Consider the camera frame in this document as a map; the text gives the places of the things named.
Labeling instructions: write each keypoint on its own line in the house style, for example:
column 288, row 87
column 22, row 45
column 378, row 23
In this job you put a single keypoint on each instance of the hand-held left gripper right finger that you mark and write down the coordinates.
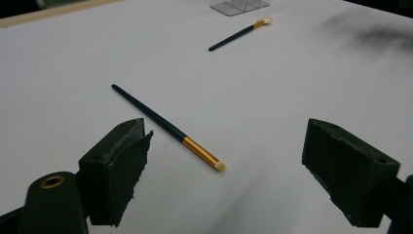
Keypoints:
column 354, row 175

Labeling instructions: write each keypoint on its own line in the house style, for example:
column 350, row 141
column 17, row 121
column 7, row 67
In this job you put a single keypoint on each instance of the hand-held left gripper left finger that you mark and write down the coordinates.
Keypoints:
column 107, row 182

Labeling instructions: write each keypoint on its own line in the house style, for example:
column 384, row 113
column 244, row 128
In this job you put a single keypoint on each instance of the black makeup brush round tip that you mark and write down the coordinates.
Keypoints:
column 156, row 118

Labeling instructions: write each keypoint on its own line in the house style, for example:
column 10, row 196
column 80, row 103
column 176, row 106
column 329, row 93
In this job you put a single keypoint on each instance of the thin black pen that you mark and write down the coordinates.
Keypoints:
column 233, row 36

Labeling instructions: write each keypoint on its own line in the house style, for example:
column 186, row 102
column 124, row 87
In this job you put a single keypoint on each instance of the clear acrylic brush holder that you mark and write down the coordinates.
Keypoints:
column 233, row 8

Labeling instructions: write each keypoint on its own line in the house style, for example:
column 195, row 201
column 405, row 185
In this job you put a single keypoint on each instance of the white table cover sheet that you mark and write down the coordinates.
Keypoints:
column 259, row 97

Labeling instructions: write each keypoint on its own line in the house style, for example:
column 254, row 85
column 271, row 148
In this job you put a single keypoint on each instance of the wooden table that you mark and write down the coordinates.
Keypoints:
column 48, row 13

